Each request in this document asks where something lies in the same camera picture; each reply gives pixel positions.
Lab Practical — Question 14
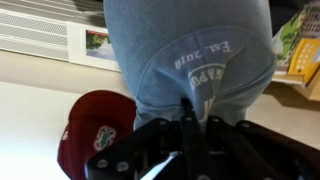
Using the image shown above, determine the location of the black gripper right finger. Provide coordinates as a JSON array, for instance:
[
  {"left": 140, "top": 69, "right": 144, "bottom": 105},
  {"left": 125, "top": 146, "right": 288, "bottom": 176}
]
[{"left": 207, "top": 116, "right": 282, "bottom": 180}]

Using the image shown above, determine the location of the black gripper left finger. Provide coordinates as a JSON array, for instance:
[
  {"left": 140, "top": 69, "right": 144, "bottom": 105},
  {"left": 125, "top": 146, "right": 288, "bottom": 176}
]
[{"left": 180, "top": 99, "right": 211, "bottom": 180}]

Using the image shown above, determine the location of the maroon cap on sill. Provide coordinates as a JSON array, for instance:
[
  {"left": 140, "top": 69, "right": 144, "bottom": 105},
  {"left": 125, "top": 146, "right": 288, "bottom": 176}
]
[{"left": 57, "top": 90, "right": 136, "bottom": 180}]

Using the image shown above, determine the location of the yellow booklet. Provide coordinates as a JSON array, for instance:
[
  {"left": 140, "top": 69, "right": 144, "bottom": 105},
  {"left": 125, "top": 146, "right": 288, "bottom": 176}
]
[{"left": 288, "top": 38, "right": 320, "bottom": 84}]

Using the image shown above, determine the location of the colourful brochure paper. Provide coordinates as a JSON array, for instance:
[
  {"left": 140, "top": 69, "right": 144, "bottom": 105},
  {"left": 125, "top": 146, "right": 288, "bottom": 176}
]
[{"left": 269, "top": 0, "right": 320, "bottom": 74}]

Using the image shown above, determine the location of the sticker label on heater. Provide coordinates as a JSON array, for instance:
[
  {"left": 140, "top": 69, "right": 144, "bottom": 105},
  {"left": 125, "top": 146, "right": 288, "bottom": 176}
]
[{"left": 85, "top": 30, "right": 115, "bottom": 60}]

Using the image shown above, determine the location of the white wall heater unit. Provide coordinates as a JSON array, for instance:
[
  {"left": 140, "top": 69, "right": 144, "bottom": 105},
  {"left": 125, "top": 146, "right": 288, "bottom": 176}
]
[{"left": 0, "top": 0, "right": 119, "bottom": 71}]

